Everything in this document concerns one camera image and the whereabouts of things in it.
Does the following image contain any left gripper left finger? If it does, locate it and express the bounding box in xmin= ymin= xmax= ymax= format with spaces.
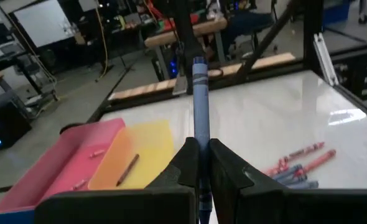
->
xmin=34 ymin=136 xmax=201 ymax=224

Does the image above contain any silver aluminium extrusion bar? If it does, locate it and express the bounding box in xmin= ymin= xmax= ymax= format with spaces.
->
xmin=313 ymin=32 xmax=340 ymax=87

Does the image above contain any whiteboard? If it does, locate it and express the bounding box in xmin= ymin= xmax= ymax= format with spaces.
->
xmin=12 ymin=0 xmax=76 ymax=48

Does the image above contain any brownish orange crayon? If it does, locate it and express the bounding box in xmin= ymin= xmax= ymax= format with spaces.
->
xmin=116 ymin=153 xmax=141 ymax=187

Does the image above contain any small yellow plastic bin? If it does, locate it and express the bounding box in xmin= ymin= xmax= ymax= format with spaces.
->
xmin=87 ymin=119 xmax=175 ymax=191

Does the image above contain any red crayon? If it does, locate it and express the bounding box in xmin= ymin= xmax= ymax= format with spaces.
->
xmin=295 ymin=149 xmax=337 ymax=175
xmin=264 ymin=157 xmax=296 ymax=177

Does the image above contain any yellow cable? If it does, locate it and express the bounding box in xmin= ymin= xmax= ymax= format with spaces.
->
xmin=93 ymin=0 xmax=110 ymax=82

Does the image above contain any computer tower with blue lights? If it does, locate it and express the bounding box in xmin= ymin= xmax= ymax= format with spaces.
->
xmin=0 ymin=93 xmax=34 ymax=155

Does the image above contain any wooden table border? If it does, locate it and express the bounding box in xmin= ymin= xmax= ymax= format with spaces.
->
xmin=108 ymin=52 xmax=297 ymax=101

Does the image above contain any person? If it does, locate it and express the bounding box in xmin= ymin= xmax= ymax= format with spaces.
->
xmin=356 ymin=0 xmax=367 ymax=25
xmin=207 ymin=0 xmax=276 ymax=60

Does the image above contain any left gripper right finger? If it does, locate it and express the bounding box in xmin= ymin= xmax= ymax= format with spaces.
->
xmin=208 ymin=138 xmax=367 ymax=224

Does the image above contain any blue storage bin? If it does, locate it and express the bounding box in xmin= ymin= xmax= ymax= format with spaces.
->
xmin=322 ymin=0 xmax=353 ymax=26

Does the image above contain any large pink plastic bin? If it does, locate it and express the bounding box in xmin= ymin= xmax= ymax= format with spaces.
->
xmin=0 ymin=117 xmax=127 ymax=214

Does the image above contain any large teal plastic bin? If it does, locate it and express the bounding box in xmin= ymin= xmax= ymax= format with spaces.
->
xmin=0 ymin=208 xmax=37 ymax=224

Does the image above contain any pink crayon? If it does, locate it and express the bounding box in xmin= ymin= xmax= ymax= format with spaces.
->
xmin=72 ymin=178 xmax=88 ymax=191
xmin=278 ymin=141 xmax=326 ymax=164
xmin=89 ymin=149 xmax=106 ymax=159

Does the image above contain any wooden workbench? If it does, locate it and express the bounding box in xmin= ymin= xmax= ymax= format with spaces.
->
xmin=144 ymin=17 xmax=228 ymax=48

